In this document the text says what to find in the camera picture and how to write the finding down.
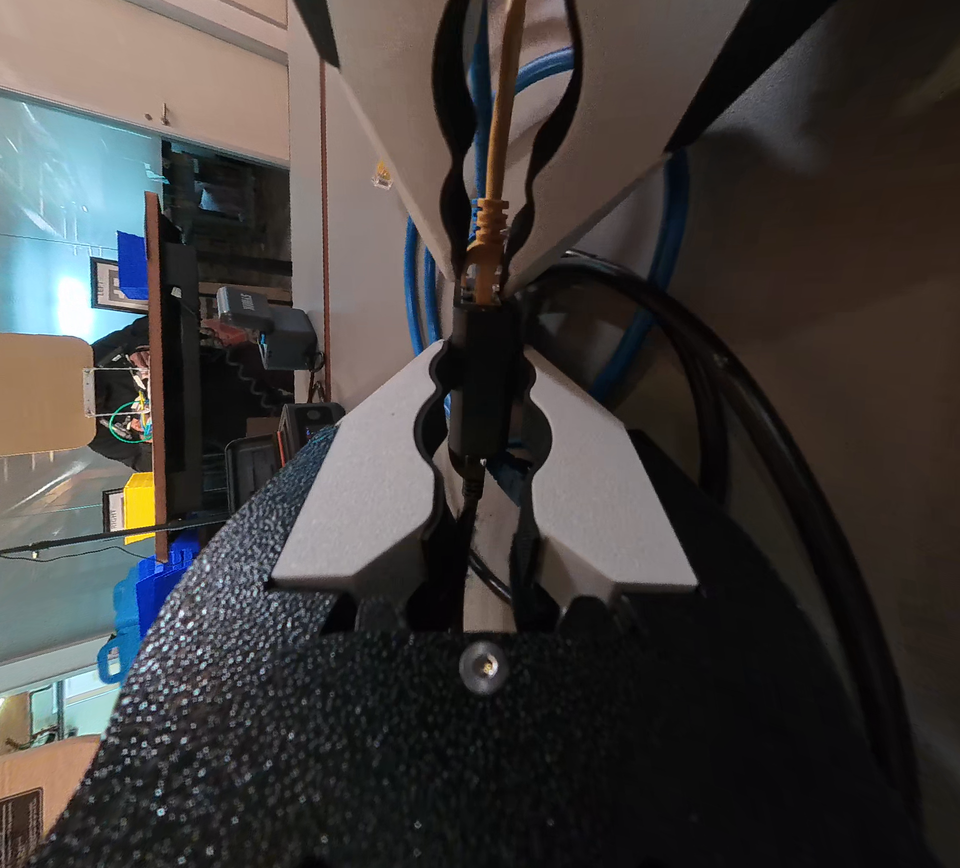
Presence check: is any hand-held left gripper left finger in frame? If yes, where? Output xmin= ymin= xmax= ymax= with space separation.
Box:
xmin=268 ymin=340 xmax=457 ymax=605

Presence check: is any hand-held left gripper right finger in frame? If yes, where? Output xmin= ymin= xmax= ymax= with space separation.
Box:
xmin=511 ymin=345 xmax=701 ymax=607

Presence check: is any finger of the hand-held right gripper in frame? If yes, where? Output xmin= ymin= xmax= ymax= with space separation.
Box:
xmin=499 ymin=0 xmax=801 ymax=297
xmin=307 ymin=0 xmax=498 ymax=283

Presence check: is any black ethernet splitter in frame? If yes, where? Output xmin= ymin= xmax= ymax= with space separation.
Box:
xmin=448 ymin=297 xmax=528 ymax=458

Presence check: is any black ethernet cable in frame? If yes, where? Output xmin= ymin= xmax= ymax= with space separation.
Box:
xmin=448 ymin=255 xmax=927 ymax=820

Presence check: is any blue ethernet cable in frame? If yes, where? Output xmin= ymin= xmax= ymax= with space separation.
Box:
xmin=403 ymin=0 xmax=693 ymax=511

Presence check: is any yellow ethernet cable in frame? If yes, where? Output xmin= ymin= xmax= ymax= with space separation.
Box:
xmin=371 ymin=0 xmax=543 ymax=305

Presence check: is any black charging case with display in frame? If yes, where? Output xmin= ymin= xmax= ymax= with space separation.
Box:
xmin=223 ymin=402 xmax=348 ymax=513

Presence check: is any dark grey charger box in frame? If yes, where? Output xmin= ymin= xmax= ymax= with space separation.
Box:
xmin=214 ymin=285 xmax=318 ymax=372

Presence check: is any stack of blue bins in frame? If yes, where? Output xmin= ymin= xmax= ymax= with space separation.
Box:
xmin=133 ymin=537 xmax=205 ymax=633

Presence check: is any brown-top desk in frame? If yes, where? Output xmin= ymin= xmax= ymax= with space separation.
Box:
xmin=142 ymin=192 xmax=205 ymax=563

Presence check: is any yellow plastic bin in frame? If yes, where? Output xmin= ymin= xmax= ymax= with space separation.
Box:
xmin=121 ymin=471 xmax=159 ymax=547

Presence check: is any blue plastic bin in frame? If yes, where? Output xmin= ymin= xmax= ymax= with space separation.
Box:
xmin=116 ymin=231 xmax=151 ymax=301

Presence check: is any black coiled cable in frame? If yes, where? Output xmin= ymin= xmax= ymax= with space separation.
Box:
xmin=225 ymin=343 xmax=273 ymax=413

